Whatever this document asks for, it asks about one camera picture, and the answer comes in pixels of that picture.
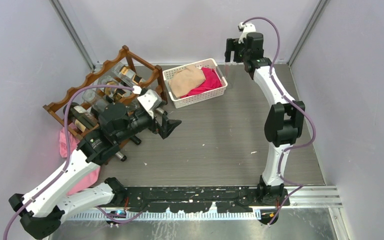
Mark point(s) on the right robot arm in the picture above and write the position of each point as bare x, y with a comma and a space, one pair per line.
285, 119

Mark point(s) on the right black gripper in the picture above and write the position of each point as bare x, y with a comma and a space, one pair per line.
232, 45

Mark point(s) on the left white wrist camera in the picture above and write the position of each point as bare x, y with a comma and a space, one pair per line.
149, 99

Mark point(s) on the silver-neck dark wine bottle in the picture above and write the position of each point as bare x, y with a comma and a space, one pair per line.
120, 156

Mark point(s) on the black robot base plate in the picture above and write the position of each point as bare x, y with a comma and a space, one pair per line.
196, 199

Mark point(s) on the white plastic basket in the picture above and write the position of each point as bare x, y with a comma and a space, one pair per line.
183, 102

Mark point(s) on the black-neck green wine bottle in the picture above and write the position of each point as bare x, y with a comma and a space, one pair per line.
136, 140

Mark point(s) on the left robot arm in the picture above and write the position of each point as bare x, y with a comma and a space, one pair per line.
45, 208

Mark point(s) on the brown wooden wine rack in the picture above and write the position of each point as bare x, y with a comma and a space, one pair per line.
153, 81

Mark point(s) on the pink cloth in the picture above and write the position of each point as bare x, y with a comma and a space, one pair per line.
91, 178

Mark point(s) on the beige cloth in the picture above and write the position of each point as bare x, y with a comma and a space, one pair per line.
185, 80

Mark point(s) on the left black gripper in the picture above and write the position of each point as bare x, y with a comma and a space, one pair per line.
167, 126

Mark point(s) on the magenta cloth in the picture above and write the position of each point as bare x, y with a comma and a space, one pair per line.
211, 82

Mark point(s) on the clear glass bottle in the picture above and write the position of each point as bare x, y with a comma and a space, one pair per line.
230, 74

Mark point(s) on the clear drinking glass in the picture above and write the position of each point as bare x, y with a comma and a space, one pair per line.
97, 102

